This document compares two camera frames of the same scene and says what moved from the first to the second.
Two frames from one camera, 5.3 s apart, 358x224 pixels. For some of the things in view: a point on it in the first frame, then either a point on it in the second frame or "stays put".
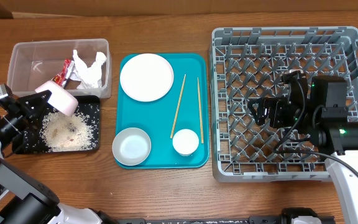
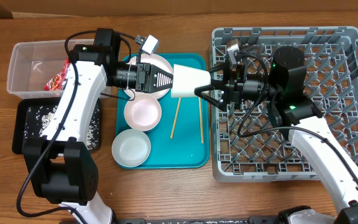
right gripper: [270, 112] → [229, 86]
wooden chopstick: [200, 112] stays put
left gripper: [30, 100] → [151, 86]
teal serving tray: [156, 118] stays put
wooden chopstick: [179, 103] stays put
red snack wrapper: [60, 78] stays put
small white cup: [185, 142] → [186, 79]
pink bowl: [61, 99] → [143, 112]
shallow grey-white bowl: [131, 146] stays put
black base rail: [284, 218] stays put
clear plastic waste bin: [35, 62] stays put
